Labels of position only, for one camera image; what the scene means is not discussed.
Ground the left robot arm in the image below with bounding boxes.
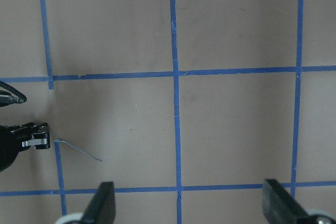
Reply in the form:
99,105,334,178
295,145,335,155
1,122,50,172

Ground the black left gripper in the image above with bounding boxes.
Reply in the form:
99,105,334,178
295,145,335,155
7,122,50,152

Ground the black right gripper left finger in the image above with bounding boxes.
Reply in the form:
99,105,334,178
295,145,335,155
80,182,116,224

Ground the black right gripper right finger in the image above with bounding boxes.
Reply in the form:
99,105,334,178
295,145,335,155
262,179,315,224

